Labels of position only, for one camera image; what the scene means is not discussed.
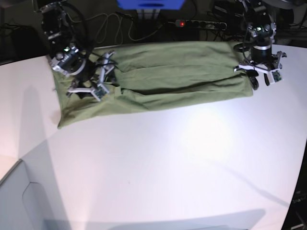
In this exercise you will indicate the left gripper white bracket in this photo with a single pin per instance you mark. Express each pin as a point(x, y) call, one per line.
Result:
point(271, 68)

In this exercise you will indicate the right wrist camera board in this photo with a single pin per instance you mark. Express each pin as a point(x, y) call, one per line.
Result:
point(100, 92)

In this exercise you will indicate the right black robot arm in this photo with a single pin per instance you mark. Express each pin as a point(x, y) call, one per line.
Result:
point(70, 49)

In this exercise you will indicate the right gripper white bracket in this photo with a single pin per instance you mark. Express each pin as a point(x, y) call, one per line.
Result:
point(101, 71)

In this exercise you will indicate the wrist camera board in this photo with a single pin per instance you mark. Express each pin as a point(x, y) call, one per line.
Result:
point(274, 76)
point(100, 92)

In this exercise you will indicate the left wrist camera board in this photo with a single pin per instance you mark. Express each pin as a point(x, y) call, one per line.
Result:
point(274, 76)

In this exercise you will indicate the blue box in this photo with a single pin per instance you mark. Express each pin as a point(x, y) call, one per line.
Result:
point(150, 4)

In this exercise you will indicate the green T-shirt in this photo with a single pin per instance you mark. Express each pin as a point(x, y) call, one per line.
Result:
point(160, 76)

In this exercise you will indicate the black power strip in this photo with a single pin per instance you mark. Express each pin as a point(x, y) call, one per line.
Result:
point(197, 24)

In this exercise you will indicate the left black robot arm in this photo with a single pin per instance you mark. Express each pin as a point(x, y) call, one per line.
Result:
point(256, 45)

